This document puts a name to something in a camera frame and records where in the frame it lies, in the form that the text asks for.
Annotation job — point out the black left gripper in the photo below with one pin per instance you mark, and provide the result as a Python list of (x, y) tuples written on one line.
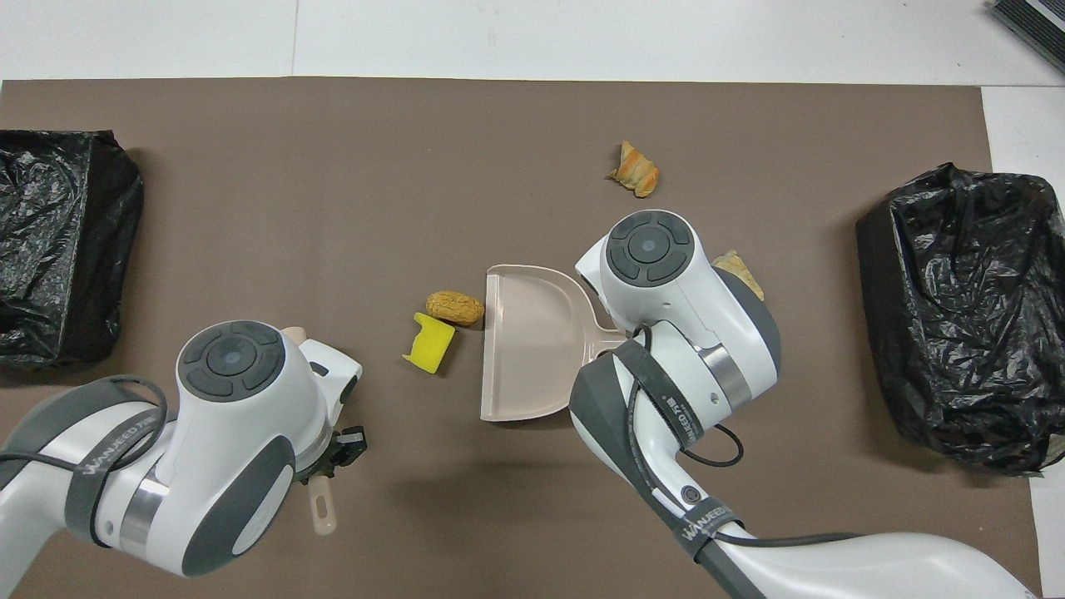
[(348, 445)]

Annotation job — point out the beige hand brush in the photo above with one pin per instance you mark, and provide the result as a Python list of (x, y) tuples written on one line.
[(323, 520)]

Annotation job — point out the notched yellow sponge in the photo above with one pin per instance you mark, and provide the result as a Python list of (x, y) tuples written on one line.
[(428, 345)]

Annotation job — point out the oval brown bread roll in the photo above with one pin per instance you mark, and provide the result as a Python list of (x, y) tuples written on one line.
[(453, 308)]

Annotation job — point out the beige plastic dustpan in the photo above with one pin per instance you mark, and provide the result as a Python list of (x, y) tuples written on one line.
[(532, 349)]

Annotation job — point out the striped torn croissant piece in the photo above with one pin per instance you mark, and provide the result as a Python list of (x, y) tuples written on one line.
[(636, 170)]

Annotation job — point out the pale bread chunk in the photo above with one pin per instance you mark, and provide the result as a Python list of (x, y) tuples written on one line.
[(743, 270)]

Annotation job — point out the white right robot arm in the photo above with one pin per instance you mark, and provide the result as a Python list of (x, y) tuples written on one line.
[(691, 308)]

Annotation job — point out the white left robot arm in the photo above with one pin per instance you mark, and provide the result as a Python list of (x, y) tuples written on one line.
[(233, 433)]

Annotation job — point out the black bag lined bin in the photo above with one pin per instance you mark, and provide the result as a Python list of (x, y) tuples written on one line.
[(58, 249), (973, 333)]

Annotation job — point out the brown table mat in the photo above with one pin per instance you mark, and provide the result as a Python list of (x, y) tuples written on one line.
[(250, 208)]

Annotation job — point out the dark ribbed box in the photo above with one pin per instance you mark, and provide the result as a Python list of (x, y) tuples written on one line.
[(1036, 21)]

